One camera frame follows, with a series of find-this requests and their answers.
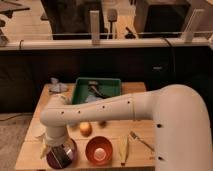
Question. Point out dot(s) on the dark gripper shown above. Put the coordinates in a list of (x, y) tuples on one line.
[(60, 156)]

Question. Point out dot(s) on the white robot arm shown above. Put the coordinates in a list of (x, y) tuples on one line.
[(183, 139)]

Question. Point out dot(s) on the purple bowl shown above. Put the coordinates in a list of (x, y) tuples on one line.
[(74, 149)]

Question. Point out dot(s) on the orange bowl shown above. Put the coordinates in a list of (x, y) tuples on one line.
[(99, 151)]

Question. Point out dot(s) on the white paper cup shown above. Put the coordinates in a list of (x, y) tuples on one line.
[(38, 131)]

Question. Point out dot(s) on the yellow orange fruit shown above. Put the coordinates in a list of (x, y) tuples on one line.
[(85, 128)]

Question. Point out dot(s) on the small metal cup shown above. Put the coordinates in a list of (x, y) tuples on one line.
[(102, 123)]

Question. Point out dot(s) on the yellow corn cob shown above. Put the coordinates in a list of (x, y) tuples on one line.
[(123, 145)]

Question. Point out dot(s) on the blue sponge in tray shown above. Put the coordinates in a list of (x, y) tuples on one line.
[(92, 98)]

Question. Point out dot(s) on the grey crumpled cloth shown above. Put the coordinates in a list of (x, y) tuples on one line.
[(57, 87)]

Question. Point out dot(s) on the metal fork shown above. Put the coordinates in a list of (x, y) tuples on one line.
[(136, 137)]

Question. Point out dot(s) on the dark tool in tray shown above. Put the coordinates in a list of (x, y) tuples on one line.
[(93, 87)]

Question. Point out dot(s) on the wooden table board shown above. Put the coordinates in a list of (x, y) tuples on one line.
[(140, 157)]

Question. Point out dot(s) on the green plastic tray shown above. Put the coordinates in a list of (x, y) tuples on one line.
[(108, 86)]

